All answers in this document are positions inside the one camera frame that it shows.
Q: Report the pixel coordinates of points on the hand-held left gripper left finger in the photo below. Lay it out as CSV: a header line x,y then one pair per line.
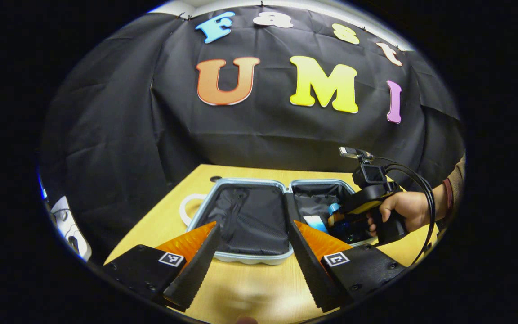
x,y
198,265

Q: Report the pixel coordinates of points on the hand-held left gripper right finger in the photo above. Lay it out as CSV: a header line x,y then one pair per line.
x,y
308,265

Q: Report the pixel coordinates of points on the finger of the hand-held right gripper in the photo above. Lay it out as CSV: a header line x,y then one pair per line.
x,y
359,225

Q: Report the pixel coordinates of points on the blue green bottle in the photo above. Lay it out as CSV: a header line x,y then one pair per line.
x,y
334,209

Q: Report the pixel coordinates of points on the small clear blue tube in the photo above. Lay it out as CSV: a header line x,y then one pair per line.
x,y
316,223

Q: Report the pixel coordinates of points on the light blue suitcase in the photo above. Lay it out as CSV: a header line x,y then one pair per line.
x,y
250,216

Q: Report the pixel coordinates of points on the white plastic device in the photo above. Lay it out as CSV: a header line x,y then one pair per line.
x,y
72,225

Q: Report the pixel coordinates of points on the black backdrop cloth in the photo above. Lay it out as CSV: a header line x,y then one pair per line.
x,y
128,135

